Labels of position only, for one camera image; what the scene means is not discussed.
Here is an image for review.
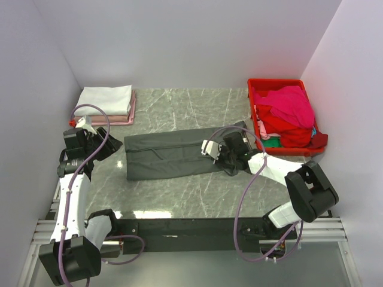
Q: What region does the dark grey t-shirt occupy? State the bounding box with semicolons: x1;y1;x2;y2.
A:
124;121;247;181

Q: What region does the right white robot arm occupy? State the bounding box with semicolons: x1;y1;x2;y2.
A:
202;132;339;239

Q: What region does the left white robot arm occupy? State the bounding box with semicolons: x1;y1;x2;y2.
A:
39;127;122;286

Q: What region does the folded pink t-shirt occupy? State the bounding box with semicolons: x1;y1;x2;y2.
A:
90;90;136;126

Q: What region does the folded white t-shirt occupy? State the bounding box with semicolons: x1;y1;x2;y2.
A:
77;85;132;115

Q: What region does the green cloth in bin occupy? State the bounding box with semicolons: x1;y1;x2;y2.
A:
262;137;282;148

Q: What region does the red t-shirt in bin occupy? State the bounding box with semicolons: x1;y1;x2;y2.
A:
252;88;328;149

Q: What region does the red plastic bin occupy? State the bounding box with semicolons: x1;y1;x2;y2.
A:
248;78;328;157

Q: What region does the black base crossbar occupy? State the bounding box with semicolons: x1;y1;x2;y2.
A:
107;217;290;252

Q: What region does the magenta t-shirt in bin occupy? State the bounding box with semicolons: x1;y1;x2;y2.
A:
254;86;315;129

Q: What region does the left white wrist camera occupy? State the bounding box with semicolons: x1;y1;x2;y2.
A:
69;116;96;135

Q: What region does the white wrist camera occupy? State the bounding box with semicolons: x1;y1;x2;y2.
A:
201;140;222;160
69;116;96;135

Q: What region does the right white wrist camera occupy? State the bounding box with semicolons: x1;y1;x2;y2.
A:
201;140;222;160

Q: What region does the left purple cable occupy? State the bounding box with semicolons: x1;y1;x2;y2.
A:
58;103;146;287

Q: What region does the aluminium frame rail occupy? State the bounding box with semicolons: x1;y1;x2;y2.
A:
16;122;361;287

